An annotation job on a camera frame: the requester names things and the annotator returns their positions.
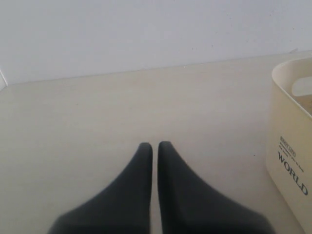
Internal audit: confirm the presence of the white plastic bin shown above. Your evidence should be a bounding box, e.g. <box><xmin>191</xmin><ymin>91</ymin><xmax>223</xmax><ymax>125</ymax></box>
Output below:
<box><xmin>266</xmin><ymin>58</ymin><xmax>312</xmax><ymax>234</ymax></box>

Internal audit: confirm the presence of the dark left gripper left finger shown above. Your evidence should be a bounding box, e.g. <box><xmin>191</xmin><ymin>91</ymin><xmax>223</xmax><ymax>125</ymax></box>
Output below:
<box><xmin>48</xmin><ymin>142</ymin><xmax>153</xmax><ymax>234</ymax></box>

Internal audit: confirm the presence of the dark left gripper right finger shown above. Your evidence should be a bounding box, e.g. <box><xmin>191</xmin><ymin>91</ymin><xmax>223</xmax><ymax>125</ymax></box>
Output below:
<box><xmin>157</xmin><ymin>141</ymin><xmax>275</xmax><ymax>234</ymax></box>

